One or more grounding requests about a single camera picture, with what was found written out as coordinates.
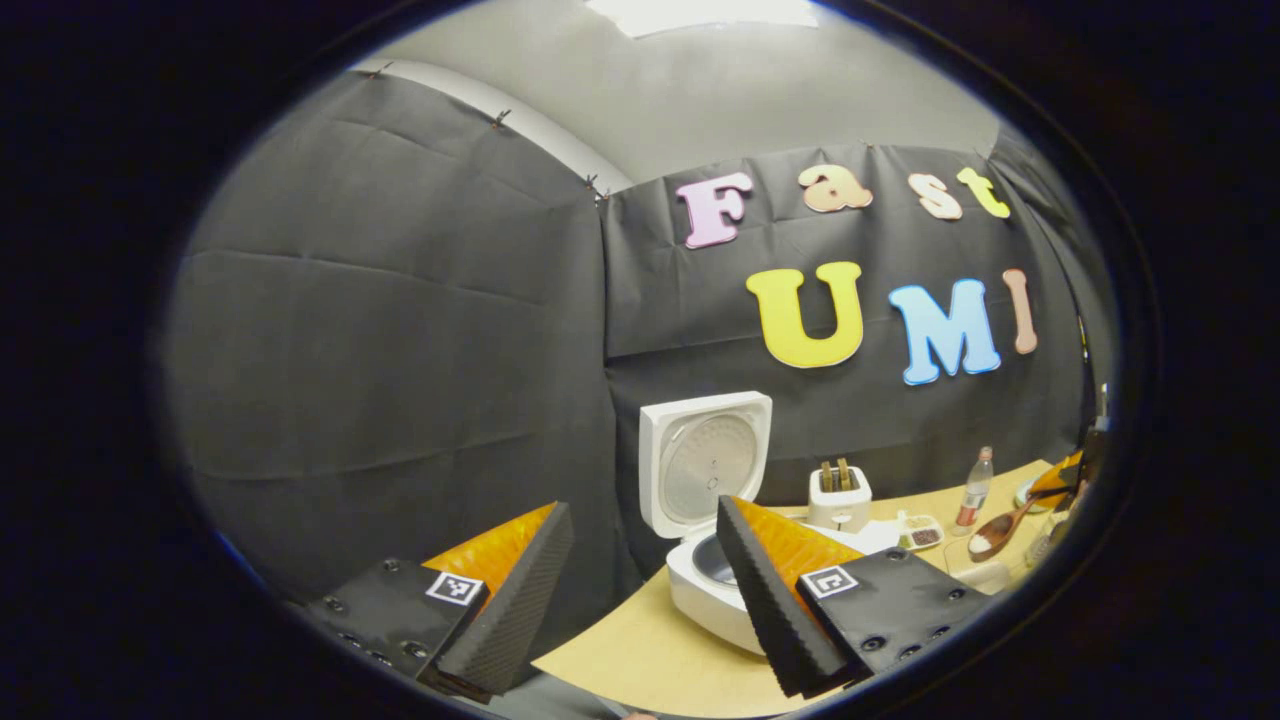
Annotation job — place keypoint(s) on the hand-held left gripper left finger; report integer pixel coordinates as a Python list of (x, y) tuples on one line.
[(510, 610)]

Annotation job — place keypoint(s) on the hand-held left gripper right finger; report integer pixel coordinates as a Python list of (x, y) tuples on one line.
[(775, 600)]

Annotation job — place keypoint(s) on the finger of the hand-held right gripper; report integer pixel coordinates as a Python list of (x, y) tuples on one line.
[(1062, 472)]

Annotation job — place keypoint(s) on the pale green plate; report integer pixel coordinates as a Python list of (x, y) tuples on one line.
[(1025, 494)]

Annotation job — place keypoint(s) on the white rice cooker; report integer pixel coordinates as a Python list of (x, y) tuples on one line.
[(700, 470)]

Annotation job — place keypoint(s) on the white toaster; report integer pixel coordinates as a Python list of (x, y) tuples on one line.
[(840, 510)]

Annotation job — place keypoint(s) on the clear plastic bottle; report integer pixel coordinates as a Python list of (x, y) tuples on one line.
[(973, 495)]

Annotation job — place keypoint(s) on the white seasoning dish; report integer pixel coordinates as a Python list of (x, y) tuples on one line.
[(920, 535)]

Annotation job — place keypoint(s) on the brown bread slice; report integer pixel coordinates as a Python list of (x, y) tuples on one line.
[(845, 474), (827, 477)]

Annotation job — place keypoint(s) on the brown wooden spoon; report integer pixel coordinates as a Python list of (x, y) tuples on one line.
[(995, 533)]

